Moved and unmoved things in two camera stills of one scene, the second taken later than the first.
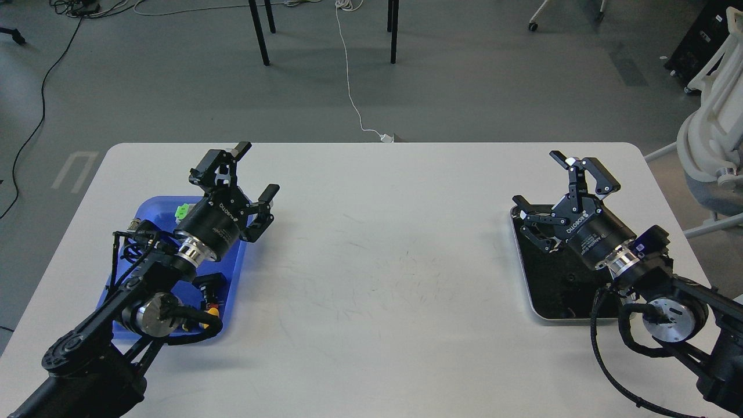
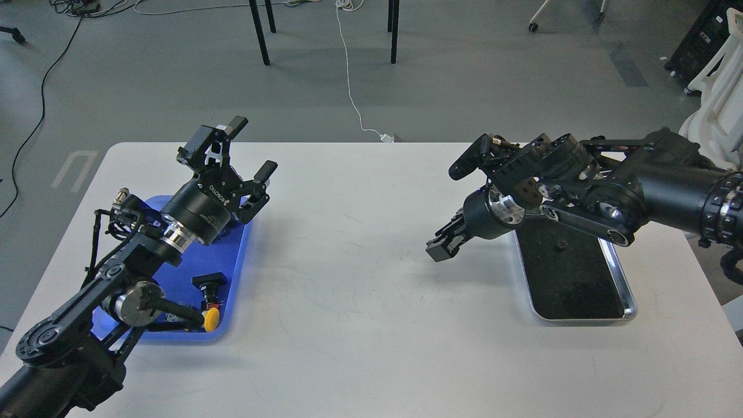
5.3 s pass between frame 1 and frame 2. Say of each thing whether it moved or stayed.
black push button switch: stayed
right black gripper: moved
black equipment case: stayed
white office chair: stayed
